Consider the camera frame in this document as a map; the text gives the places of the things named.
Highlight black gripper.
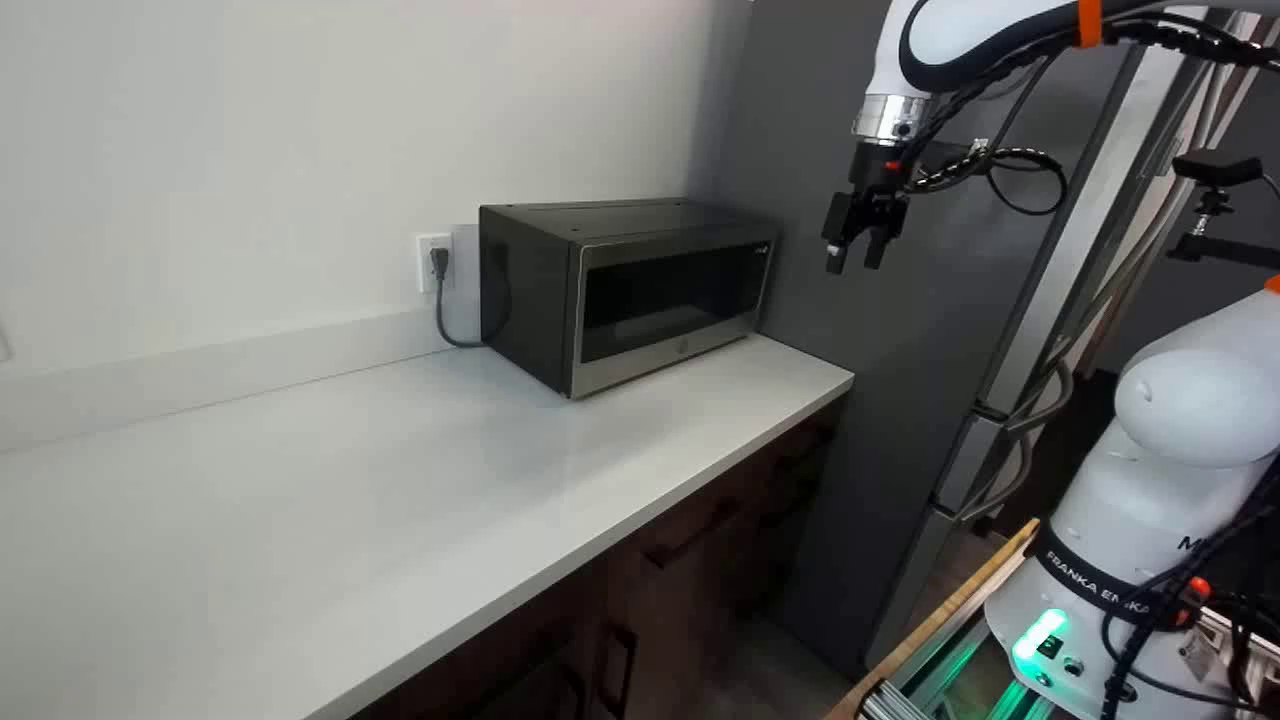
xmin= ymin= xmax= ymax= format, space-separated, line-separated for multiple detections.
xmin=818 ymin=135 xmax=925 ymax=279

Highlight dark wood base cabinet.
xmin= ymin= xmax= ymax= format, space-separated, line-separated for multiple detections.
xmin=352 ymin=397 xmax=846 ymax=720

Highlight stainless steel microwave oven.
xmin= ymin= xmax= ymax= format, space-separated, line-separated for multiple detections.
xmin=476 ymin=195 xmax=788 ymax=402

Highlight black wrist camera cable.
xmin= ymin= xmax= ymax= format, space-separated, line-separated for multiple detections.
xmin=914 ymin=133 xmax=1073 ymax=221

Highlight black microwave power cord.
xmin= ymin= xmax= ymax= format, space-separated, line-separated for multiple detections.
xmin=424 ymin=244 xmax=492 ymax=353

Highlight thin black robot cables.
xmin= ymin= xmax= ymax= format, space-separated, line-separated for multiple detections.
xmin=1030 ymin=452 xmax=1280 ymax=720

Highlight white wall outlet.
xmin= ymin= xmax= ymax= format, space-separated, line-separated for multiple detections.
xmin=411 ymin=227 xmax=456 ymax=295

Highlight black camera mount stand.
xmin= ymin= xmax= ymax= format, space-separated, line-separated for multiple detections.
xmin=1165 ymin=148 xmax=1280 ymax=273

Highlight grey refrigerator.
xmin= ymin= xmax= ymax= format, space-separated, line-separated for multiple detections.
xmin=683 ymin=0 xmax=1280 ymax=675

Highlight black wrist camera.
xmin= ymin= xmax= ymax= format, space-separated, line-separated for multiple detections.
xmin=914 ymin=135 xmax=1000 ymax=188

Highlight wooden robot cart board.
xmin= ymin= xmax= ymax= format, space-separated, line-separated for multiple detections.
xmin=818 ymin=515 xmax=1049 ymax=720

